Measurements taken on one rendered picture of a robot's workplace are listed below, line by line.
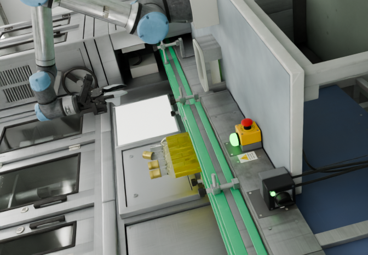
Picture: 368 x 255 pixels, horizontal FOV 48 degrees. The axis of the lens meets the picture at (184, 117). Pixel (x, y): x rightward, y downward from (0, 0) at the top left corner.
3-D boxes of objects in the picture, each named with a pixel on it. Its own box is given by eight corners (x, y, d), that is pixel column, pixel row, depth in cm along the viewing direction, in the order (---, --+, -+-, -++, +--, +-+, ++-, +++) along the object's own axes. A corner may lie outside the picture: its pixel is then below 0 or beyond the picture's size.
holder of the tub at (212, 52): (219, 85, 202) (203, 89, 202) (211, 33, 188) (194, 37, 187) (228, 102, 188) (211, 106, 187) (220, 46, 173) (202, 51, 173)
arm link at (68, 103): (62, 94, 166) (61, 103, 159) (74, 91, 166) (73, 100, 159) (68, 110, 170) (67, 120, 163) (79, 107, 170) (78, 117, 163)
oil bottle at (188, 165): (217, 158, 169) (166, 172, 168) (216, 148, 166) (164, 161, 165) (220, 167, 165) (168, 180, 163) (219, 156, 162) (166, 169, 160)
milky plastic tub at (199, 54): (216, 76, 200) (199, 80, 199) (210, 33, 188) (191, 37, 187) (225, 92, 185) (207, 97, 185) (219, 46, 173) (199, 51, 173)
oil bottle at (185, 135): (208, 136, 184) (161, 148, 183) (206, 126, 181) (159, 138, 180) (211, 143, 179) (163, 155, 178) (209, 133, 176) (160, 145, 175)
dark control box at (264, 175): (286, 185, 124) (259, 192, 123) (285, 165, 120) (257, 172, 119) (298, 204, 117) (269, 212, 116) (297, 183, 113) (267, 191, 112)
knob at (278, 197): (290, 201, 116) (294, 209, 113) (275, 205, 116) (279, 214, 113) (289, 189, 114) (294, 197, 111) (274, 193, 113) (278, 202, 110)
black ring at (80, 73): (101, 90, 263) (68, 98, 261) (92, 60, 251) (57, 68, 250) (101, 94, 259) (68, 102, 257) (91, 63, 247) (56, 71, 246)
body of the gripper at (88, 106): (108, 103, 172) (80, 110, 171) (103, 85, 167) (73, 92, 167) (108, 112, 165) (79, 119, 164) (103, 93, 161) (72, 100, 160)
